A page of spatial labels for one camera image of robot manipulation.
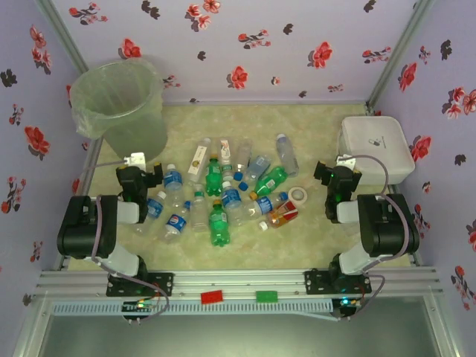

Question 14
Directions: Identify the right circuit board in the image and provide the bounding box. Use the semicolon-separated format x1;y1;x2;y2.
336;297;364;318

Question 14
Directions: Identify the grey metal sheet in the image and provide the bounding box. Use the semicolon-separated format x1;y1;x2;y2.
35;314;442;357

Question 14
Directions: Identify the orange juice bottle red label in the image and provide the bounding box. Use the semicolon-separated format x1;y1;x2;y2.
259;200;300;232

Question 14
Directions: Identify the green plastic block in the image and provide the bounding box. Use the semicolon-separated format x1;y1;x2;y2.
255;289;280;303

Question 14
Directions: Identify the white slotted cable duct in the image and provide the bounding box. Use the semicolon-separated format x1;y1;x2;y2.
50;300;334;316

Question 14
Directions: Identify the left circuit board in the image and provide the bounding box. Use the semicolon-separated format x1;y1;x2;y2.
121;298;159;319

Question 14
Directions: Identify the white plastic lidded box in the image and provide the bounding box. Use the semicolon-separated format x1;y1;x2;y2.
336;115;417;186

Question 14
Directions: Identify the clear Pepsi bottle blue cap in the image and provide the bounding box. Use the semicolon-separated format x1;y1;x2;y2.
161;200;193;245

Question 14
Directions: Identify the translucent green plastic bin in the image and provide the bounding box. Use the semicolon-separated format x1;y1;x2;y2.
69;55;169;164

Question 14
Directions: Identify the clear bottle green cap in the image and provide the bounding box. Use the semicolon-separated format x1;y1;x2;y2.
190;184;209;234

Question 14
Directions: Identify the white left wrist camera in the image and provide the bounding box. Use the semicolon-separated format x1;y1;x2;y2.
123;151;147;168

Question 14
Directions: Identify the bluish clear bottle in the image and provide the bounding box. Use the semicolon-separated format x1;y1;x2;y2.
238;154;272;191

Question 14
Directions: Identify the thin plastic bin liner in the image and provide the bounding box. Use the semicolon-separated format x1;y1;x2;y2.
69;55;164;141

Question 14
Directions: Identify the red plastic block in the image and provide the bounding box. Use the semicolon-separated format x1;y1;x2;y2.
200;289;224;305

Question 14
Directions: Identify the clear bottle yellow white label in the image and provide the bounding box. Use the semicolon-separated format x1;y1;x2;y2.
185;137;213;187

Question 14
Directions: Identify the clear bottle white cap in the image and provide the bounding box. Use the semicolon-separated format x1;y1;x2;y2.
274;133;300;178

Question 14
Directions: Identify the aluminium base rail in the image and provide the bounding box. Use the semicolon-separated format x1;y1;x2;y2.
36;269;446;298

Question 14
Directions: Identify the black mounting plate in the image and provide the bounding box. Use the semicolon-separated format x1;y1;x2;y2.
106;271;175;298
303;269;373;297

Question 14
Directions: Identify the white tape roll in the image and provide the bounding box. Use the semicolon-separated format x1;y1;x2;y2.
288;185;309;205

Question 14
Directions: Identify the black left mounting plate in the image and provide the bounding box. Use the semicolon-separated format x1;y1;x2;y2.
106;271;175;298

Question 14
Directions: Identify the green bottle yellow cap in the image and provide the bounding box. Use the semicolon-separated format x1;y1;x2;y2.
248;166;289;201
208;199;232;248
204;153;225;197

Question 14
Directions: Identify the grey right arm cable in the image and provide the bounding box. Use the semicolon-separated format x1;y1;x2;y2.
336;154;416;323

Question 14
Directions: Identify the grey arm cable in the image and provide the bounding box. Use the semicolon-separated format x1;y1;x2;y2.
80;159;170;323
336;154;416;323

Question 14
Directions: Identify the circuit board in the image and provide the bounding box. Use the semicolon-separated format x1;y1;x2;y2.
336;297;364;318
121;298;159;319

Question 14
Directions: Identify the blue label bottle white cap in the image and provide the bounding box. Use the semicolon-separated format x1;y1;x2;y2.
163;163;186;209
132;190;167;238
220;181;247;228

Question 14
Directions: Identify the aluminium corner post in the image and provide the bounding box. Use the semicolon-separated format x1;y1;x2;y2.
35;0;90;74
366;0;436;112

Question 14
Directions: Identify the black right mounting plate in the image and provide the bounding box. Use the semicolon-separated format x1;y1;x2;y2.
303;269;373;297

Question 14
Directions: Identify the grey left arm cable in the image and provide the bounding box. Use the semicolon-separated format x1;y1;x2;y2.
80;159;170;323

